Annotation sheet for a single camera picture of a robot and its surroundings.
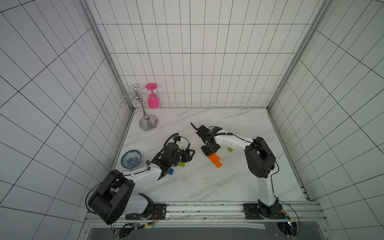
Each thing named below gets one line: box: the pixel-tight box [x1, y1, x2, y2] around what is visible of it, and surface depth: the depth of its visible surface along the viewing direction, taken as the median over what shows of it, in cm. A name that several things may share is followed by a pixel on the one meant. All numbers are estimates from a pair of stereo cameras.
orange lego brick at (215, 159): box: [208, 153, 222, 167], surface depth 92 cm
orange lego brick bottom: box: [210, 157, 223, 169], surface depth 91 cm
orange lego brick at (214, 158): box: [208, 153, 221, 163], surface depth 92 cm
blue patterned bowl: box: [121, 150, 142, 169], surface depth 91 cm
